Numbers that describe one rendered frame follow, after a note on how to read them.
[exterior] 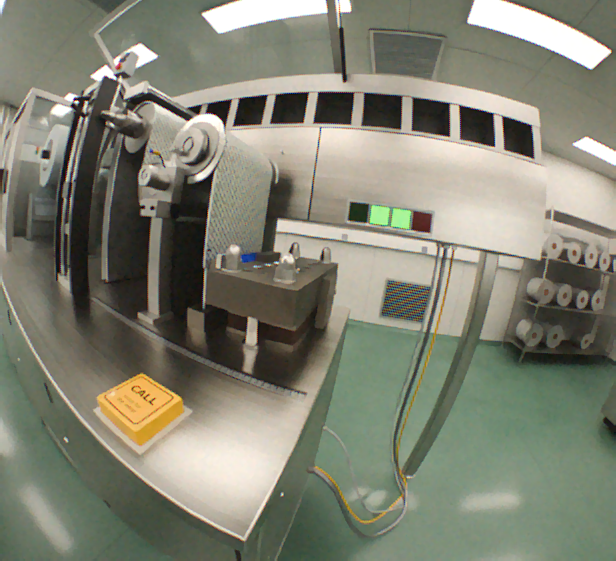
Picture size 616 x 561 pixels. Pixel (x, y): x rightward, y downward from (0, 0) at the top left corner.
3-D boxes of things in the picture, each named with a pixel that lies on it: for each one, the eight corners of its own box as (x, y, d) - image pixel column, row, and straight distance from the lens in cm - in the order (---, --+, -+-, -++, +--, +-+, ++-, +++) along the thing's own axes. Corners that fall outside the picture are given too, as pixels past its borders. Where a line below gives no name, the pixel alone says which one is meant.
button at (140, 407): (100, 412, 32) (95, 395, 31) (144, 386, 35) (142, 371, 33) (140, 448, 28) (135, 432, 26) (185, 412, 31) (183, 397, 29)
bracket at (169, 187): (136, 318, 54) (146, 163, 51) (159, 311, 58) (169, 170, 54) (151, 326, 50) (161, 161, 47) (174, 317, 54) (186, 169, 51)
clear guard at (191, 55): (94, 33, 150) (95, 33, 150) (141, 110, 152) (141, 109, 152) (316, -72, 88) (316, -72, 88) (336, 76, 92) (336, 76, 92)
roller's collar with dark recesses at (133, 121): (112, 134, 72) (118, 111, 74) (130, 140, 75) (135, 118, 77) (124, 130, 67) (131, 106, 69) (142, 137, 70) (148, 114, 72)
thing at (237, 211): (202, 267, 47) (214, 169, 47) (258, 258, 66) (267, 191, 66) (204, 268, 47) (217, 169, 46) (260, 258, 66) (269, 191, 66)
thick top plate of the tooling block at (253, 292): (205, 303, 43) (207, 268, 41) (286, 273, 77) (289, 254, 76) (292, 329, 36) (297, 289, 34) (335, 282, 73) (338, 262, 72)
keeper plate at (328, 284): (313, 327, 53) (321, 278, 50) (323, 314, 62) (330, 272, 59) (325, 330, 52) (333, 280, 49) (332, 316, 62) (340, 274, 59)
